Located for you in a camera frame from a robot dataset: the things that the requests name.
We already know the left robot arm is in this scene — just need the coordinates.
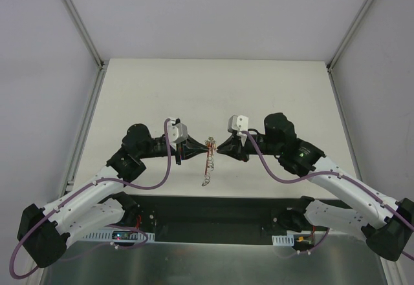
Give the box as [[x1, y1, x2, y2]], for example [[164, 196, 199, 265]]
[[17, 119, 208, 268]]

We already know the right white cable duct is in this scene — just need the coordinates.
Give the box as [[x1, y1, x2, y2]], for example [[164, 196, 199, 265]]
[[272, 234, 295, 247]]

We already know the aluminium side rail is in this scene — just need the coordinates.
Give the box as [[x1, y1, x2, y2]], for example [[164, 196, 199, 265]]
[[327, 69, 363, 181], [58, 61, 109, 196]]

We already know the right aluminium frame post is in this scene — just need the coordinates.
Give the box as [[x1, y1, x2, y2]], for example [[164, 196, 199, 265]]
[[327, 0, 376, 73]]

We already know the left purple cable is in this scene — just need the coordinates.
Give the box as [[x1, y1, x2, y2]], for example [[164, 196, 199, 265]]
[[9, 118, 177, 281]]

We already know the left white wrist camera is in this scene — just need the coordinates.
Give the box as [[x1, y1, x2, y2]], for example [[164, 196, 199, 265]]
[[167, 118, 189, 146]]

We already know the aluminium frame post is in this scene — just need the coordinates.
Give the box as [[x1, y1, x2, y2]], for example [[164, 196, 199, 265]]
[[327, 0, 376, 73], [61, 0, 105, 70]]

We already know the left white cable duct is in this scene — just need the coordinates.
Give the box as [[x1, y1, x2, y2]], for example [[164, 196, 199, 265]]
[[80, 229, 155, 243]]

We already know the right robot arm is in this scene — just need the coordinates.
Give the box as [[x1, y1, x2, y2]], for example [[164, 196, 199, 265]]
[[217, 112, 413, 262]]

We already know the left aluminium frame post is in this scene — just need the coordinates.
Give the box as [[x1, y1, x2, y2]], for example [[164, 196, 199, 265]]
[[61, 0, 105, 70]]

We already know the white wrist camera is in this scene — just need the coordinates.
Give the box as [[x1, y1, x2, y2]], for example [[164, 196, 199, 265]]
[[227, 115, 249, 138], [167, 118, 189, 146]]

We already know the keyring holder with rings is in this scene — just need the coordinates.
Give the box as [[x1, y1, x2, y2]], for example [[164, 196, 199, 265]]
[[201, 136, 217, 187]]

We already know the left aluminium side rail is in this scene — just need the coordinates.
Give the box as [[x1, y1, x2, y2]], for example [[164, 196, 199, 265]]
[[58, 61, 109, 196]]

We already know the right aluminium side rail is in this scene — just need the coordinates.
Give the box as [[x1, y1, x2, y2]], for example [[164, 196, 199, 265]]
[[327, 69, 363, 181]]

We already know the white cable duct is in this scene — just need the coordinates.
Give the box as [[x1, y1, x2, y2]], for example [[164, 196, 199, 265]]
[[80, 229, 155, 243], [272, 234, 295, 247]]

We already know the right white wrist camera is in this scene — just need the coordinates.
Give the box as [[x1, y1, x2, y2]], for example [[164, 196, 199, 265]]
[[227, 115, 249, 138]]

